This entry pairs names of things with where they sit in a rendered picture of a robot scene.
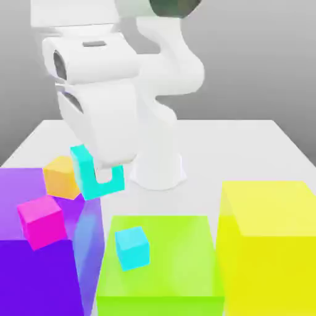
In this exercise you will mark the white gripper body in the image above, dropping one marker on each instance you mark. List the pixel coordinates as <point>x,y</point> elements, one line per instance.
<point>108,123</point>

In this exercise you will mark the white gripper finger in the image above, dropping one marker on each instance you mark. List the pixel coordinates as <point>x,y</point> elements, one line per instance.
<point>104,175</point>

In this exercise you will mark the small turquoise cube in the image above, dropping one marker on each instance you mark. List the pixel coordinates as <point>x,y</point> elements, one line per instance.
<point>84,172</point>

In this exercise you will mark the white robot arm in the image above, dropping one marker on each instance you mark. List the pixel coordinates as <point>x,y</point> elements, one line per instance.
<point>170,71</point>

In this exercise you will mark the small orange cube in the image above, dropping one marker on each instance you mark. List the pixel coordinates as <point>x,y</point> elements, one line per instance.
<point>59,177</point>

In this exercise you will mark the small magenta cube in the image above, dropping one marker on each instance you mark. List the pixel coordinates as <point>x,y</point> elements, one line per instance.
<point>42,222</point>

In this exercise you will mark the small sky blue cube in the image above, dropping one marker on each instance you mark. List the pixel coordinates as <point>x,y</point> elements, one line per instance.
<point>132,249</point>

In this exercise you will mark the large lime green box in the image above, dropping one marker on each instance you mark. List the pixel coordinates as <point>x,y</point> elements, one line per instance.
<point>177,256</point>

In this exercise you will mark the large purple box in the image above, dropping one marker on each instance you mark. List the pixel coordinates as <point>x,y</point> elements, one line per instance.
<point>37,276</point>

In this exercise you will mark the large yellow box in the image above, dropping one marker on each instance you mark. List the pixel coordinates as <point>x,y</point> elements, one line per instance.
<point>271,246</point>

